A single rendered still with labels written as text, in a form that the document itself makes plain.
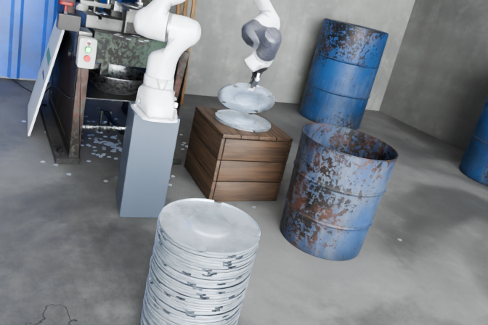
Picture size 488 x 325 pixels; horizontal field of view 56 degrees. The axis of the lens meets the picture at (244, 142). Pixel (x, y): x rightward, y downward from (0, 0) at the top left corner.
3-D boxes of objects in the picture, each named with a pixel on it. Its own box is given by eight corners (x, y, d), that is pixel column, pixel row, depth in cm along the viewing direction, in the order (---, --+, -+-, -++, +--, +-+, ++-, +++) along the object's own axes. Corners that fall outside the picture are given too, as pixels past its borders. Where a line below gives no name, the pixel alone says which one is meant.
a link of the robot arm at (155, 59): (191, 85, 177) (203, 21, 169) (143, 75, 175) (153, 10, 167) (192, 79, 187) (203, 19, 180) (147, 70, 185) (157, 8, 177)
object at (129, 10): (153, 40, 221) (157, 12, 217) (125, 37, 214) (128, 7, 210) (139, 31, 241) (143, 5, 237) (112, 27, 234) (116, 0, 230)
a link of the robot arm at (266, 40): (251, 26, 199) (234, 37, 194) (258, 6, 187) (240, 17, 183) (279, 55, 196) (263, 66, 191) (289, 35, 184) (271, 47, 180)
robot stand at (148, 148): (162, 217, 195) (180, 119, 181) (119, 217, 188) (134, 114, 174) (155, 197, 211) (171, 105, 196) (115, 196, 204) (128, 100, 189)
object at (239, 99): (282, 109, 235) (283, 108, 236) (261, 80, 212) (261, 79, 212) (233, 115, 248) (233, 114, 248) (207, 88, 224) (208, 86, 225)
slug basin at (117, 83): (154, 101, 247) (157, 83, 244) (89, 96, 230) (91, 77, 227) (137, 83, 275) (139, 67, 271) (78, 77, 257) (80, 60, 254)
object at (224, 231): (262, 214, 142) (263, 212, 142) (255, 266, 115) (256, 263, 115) (173, 192, 143) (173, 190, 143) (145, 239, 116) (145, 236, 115)
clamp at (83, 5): (110, 15, 233) (112, -6, 230) (75, 9, 224) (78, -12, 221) (107, 13, 238) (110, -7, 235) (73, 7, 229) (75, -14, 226)
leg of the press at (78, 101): (80, 164, 226) (102, -25, 197) (55, 164, 220) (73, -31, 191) (56, 105, 300) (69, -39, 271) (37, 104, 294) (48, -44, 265)
